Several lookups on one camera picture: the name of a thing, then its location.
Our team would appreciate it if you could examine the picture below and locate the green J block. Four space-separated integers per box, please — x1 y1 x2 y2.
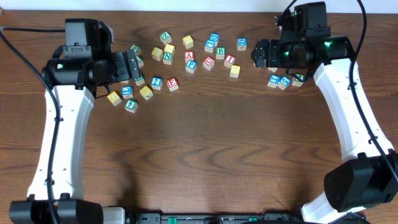
292 74 305 87

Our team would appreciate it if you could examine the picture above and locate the yellow block lower middle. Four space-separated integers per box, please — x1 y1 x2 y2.
139 85 153 100

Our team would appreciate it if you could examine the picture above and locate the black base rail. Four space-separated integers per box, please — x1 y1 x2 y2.
125 210 319 224

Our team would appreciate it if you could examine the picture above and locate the yellow block far left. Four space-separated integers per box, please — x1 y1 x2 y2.
107 91 122 106

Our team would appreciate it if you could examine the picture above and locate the green 7 block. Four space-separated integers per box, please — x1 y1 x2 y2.
136 56 144 68

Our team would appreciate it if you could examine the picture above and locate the yellow block top centre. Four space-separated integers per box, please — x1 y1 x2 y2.
183 35 194 49

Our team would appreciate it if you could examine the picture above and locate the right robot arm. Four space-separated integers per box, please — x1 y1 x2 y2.
251 36 397 223

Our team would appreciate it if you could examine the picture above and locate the green Z block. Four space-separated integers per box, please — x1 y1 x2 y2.
160 31 172 45

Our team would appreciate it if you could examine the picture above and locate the red I block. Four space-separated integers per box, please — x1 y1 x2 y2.
224 54 236 68

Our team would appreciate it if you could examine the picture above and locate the blue P block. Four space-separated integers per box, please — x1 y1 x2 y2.
185 60 197 73

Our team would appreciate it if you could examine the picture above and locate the blue D block right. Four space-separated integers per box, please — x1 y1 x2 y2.
237 38 248 51

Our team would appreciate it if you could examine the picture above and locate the green R block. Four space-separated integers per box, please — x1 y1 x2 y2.
134 75 146 86

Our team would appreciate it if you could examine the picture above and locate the yellow block above N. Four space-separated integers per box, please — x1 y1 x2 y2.
164 44 175 55

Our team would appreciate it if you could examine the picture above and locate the green 4 block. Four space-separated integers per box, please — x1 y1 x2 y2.
124 100 138 113

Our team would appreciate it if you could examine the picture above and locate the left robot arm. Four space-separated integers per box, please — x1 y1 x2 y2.
9 45 140 223

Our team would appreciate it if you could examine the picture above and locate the green B block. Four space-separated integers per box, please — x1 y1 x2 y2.
216 47 226 60

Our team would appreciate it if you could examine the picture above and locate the blue L block lower left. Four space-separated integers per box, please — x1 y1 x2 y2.
122 86 134 99

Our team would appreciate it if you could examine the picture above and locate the blue D block upper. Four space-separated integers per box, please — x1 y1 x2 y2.
209 33 220 47

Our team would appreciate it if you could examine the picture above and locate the yellow S block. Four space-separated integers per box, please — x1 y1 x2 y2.
229 65 241 78

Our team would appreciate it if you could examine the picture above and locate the red E block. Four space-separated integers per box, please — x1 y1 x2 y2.
167 78 179 91

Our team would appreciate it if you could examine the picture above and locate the green N block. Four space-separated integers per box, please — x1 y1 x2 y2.
162 52 174 65

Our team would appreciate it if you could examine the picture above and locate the yellow block left of N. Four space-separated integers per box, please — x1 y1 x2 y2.
151 47 164 61

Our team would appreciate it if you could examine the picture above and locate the blue 2 block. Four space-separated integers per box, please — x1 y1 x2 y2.
151 77 162 90

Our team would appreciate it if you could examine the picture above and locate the red A block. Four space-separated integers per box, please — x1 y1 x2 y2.
184 51 195 63

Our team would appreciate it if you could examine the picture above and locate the blue d block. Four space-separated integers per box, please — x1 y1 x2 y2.
237 38 248 51
209 33 220 47

